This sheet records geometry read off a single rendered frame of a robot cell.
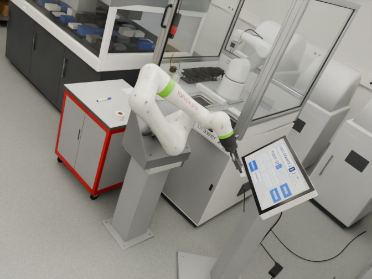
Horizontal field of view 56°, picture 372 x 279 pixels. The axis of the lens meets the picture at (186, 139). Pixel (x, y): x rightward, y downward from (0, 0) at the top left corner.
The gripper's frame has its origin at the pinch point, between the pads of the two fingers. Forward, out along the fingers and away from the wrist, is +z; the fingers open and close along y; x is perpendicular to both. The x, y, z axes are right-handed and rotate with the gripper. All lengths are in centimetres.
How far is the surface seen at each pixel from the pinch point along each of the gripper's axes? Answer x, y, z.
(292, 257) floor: -1, 58, 134
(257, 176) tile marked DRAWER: -7.8, -0.8, 5.9
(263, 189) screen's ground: -9.8, -11.7, 7.5
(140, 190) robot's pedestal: 70, 12, -1
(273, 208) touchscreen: -13.1, -27.5, 9.9
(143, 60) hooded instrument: 74, 146, -58
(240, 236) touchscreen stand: 16.2, -3.4, 44.0
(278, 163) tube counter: -21.1, 3.2, 3.5
